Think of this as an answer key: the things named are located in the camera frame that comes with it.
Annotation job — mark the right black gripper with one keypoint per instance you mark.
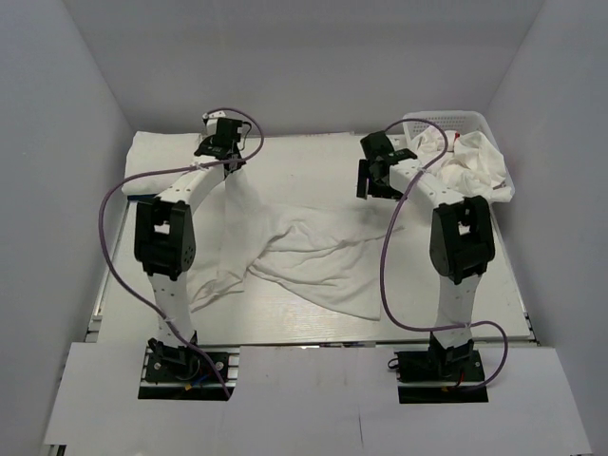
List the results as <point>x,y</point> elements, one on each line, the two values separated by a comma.
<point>365,190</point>

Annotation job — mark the white plastic basket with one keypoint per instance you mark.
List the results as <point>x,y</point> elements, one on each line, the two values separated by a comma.
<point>462,121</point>

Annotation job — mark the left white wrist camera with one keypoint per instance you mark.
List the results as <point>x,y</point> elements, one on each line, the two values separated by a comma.
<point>210,122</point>

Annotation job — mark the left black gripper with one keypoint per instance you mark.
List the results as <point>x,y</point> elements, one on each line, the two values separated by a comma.
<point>240,161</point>

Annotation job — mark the white red print t shirt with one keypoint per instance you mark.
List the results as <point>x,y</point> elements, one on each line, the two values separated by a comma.
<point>467,164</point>

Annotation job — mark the white robot print t shirt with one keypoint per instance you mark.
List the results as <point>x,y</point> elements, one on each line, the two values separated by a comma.
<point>327,256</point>

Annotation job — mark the folded white t shirt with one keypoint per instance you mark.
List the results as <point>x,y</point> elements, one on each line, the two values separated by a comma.
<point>153,152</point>

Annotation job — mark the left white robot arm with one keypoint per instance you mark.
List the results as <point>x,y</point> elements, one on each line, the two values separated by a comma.
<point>165,243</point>

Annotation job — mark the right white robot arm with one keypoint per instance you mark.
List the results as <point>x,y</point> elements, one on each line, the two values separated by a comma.
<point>461,242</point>

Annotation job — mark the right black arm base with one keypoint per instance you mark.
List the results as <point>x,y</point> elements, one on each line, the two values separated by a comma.
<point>420,380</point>

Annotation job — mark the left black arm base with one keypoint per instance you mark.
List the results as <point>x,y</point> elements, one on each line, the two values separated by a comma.
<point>189,379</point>

